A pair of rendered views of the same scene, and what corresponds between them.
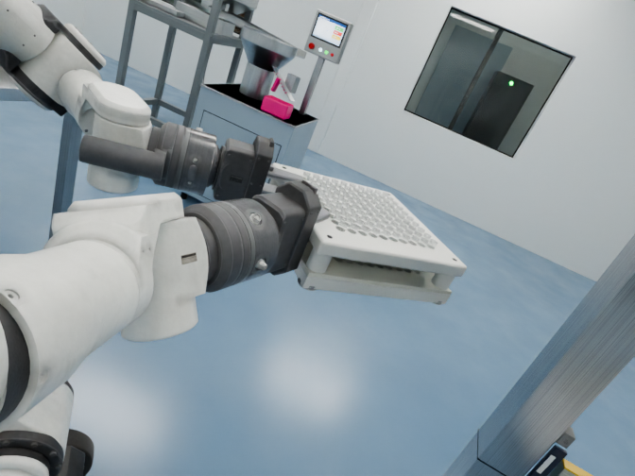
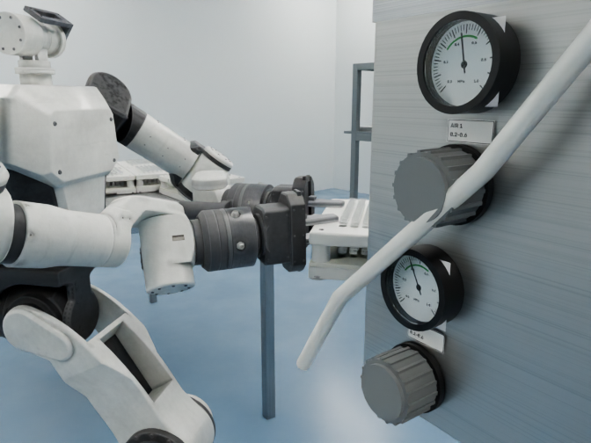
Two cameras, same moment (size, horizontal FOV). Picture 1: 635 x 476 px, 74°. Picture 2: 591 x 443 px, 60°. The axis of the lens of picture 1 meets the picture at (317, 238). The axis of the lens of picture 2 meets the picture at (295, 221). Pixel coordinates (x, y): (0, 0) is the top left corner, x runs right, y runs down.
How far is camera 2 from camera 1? 0.47 m
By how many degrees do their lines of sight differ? 41
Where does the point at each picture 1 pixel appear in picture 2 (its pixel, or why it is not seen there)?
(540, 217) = not seen: outside the picture
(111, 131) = (198, 196)
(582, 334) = not seen: hidden behind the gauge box
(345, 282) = (347, 270)
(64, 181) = (265, 284)
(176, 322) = (167, 276)
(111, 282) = (90, 222)
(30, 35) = (182, 159)
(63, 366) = (45, 238)
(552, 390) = not seen: hidden behind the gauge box
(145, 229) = (128, 208)
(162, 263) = (158, 239)
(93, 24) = (341, 167)
